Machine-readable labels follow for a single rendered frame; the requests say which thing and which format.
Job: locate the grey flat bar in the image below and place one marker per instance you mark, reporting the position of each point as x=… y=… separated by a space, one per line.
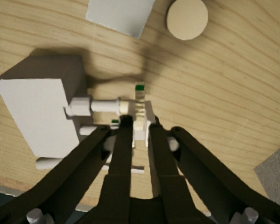
x=136 y=169

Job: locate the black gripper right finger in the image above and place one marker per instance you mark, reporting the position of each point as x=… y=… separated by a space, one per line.
x=225 y=195

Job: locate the beige round disc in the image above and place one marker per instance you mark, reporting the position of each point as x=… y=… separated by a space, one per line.
x=186 y=19

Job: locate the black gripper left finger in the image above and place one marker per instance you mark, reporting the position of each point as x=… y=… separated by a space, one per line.
x=54 y=198

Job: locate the grey cylinder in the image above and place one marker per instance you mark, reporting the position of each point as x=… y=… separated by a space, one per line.
x=48 y=162

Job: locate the white box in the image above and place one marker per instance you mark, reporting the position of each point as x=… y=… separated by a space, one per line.
x=48 y=99

